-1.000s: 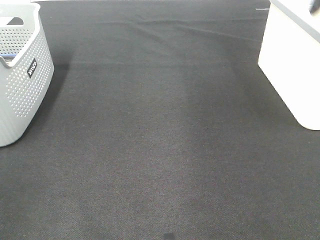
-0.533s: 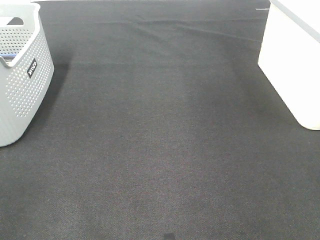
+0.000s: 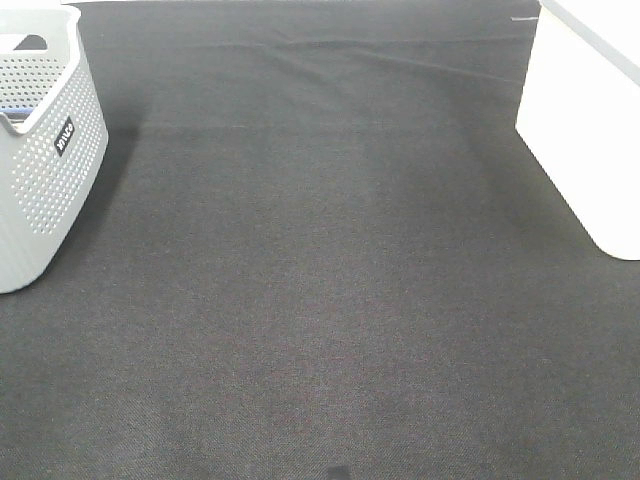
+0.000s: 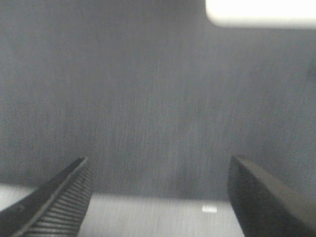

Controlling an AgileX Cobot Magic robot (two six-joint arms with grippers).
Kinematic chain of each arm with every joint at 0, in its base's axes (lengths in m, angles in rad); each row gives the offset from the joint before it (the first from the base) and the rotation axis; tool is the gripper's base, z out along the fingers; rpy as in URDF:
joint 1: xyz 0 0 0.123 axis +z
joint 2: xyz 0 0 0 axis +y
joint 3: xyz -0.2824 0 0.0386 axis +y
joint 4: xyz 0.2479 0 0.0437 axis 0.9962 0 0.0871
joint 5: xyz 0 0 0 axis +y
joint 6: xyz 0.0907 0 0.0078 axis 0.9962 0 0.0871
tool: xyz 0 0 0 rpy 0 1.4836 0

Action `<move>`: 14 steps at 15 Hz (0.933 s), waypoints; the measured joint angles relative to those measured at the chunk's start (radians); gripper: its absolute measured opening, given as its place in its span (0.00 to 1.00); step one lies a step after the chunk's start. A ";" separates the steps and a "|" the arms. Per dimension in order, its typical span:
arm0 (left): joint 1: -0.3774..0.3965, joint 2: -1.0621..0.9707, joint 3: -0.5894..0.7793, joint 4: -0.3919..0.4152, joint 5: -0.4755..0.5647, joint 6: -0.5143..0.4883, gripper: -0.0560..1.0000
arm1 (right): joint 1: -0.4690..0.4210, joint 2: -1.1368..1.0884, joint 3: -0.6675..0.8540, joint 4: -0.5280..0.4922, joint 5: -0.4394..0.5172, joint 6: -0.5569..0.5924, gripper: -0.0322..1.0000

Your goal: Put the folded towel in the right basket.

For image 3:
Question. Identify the black table cloth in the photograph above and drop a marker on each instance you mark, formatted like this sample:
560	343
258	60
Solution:
318	249

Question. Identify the grey perforated plastic basket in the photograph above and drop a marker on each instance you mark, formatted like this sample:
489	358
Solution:
49	162

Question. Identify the white plastic basket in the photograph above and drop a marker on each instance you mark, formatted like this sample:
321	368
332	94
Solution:
579	115

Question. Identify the blue towel in grey basket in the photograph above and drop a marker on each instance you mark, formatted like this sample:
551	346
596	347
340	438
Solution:
16	114

